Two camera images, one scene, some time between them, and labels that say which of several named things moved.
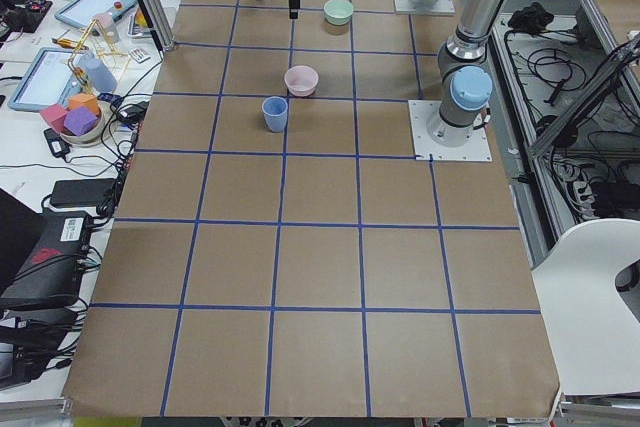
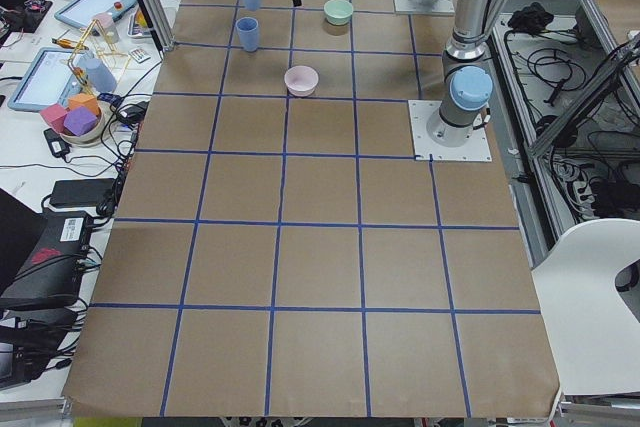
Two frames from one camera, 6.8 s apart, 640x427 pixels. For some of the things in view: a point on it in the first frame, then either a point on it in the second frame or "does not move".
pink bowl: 301,80 does not move
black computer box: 56,263 does not move
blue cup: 275,113 → 248,29
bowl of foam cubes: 81,122 does not move
